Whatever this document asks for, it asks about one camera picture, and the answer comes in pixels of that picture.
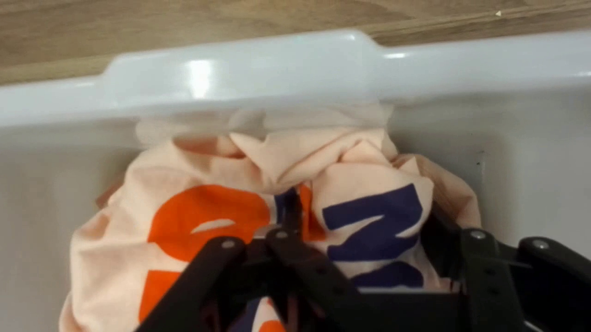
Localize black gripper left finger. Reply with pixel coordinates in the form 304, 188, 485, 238
134, 227, 365, 332

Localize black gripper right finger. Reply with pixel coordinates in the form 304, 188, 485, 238
423, 214, 591, 332

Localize white plastic bin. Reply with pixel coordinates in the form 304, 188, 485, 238
0, 32, 591, 332

